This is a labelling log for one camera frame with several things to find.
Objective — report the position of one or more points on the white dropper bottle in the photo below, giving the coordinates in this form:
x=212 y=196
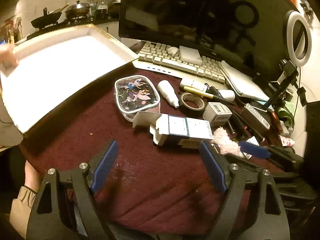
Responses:
x=166 y=88

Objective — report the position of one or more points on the pink patterned packet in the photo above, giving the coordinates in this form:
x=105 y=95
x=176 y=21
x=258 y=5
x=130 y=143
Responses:
x=287 y=141

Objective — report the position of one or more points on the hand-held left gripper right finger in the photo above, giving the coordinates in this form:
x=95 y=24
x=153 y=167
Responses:
x=212 y=167

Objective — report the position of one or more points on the small white bottle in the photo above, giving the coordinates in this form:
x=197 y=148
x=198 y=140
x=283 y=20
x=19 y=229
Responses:
x=227 y=94

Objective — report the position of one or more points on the beige computer keyboard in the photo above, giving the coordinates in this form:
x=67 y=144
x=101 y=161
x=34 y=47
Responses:
x=175 y=65

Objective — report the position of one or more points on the another person's forearm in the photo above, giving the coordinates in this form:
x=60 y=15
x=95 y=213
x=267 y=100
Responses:
x=22 y=205

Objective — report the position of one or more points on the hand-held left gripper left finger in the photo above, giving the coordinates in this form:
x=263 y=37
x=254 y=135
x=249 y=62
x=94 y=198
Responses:
x=106 y=165

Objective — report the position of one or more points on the black wok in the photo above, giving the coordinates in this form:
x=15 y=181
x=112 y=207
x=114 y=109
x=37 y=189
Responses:
x=47 y=20

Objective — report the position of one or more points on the yellow pen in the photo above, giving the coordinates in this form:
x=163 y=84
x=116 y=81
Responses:
x=197 y=91

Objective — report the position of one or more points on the white foam block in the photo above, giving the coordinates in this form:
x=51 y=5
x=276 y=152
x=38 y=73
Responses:
x=190 y=54

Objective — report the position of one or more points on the green cloth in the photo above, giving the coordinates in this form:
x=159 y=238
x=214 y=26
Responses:
x=285 y=112

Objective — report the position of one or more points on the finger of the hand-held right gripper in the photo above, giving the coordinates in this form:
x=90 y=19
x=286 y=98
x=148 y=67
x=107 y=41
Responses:
x=240 y=161
x=252 y=150

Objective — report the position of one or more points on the grey barcode box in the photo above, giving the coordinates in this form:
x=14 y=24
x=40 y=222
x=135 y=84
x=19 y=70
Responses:
x=255 y=117

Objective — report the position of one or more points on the white cardboard box gold rim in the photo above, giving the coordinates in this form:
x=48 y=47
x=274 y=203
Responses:
x=62 y=67

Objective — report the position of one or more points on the small barcode box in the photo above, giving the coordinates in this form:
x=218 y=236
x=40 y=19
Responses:
x=217 y=115

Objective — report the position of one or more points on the white notebook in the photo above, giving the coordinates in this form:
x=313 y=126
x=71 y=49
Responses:
x=242 y=82

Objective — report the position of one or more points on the white carton blue print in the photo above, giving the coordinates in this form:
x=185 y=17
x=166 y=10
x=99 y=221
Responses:
x=175 y=127

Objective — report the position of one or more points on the white pill bottle red label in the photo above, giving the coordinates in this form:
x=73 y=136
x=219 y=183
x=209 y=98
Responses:
x=190 y=82

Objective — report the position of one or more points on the copper tube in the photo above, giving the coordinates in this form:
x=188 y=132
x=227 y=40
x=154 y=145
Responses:
x=277 y=123

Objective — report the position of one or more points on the glass jar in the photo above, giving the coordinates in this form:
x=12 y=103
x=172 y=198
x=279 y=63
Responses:
x=93 y=10
x=102 y=7

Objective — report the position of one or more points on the black computer monitor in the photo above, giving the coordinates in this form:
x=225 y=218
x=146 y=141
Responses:
x=187 y=10

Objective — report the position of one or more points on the cluster of condiment bottles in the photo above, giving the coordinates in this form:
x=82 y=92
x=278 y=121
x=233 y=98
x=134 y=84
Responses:
x=10 y=27

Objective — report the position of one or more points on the crumpled white tissue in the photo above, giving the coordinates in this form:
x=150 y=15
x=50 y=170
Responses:
x=172 y=50

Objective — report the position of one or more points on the black tape roll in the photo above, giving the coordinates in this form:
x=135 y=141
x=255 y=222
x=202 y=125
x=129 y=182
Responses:
x=190 y=112

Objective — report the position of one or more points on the dark cooking pot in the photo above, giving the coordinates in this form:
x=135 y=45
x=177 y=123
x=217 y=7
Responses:
x=115 y=6

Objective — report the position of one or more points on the steel wok with lid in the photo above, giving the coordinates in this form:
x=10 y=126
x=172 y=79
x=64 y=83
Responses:
x=77 y=9

